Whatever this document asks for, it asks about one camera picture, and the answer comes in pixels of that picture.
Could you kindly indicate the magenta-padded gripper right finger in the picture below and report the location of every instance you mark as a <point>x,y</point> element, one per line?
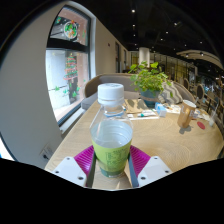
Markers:
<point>141,160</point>

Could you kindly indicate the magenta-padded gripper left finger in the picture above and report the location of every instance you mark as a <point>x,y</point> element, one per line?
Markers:
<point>83,160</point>

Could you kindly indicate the clear green-labelled drink bottle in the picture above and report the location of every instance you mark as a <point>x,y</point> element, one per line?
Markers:
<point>111,140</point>

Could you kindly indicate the small blue white box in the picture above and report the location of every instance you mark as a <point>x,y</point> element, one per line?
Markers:
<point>161,110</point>

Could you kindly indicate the brown card with leaf shapes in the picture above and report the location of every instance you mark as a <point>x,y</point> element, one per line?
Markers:
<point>135,106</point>

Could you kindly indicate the tan mug with white inside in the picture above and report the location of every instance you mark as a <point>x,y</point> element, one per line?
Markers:
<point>185,115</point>

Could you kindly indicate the flat round red coaster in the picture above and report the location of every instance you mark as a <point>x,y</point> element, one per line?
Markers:
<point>201,125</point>

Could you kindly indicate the green potted plant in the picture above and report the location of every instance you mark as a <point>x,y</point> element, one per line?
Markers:
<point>148,80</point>

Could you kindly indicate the grey curved sofa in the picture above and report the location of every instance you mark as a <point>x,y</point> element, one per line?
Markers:
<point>110,80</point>

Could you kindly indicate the window with festive decals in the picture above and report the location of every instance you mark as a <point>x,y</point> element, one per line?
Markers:
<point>68,76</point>

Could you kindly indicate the group of round-backed chairs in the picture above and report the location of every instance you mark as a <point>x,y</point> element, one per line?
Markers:
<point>200,90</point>

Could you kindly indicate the white round pillar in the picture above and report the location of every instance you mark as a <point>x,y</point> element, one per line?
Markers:
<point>144,56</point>

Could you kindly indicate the ceiling spot lights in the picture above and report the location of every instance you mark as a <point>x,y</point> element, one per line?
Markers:
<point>133,10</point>

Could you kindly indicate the white wall socket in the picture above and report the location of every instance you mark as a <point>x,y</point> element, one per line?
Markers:
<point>46,152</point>

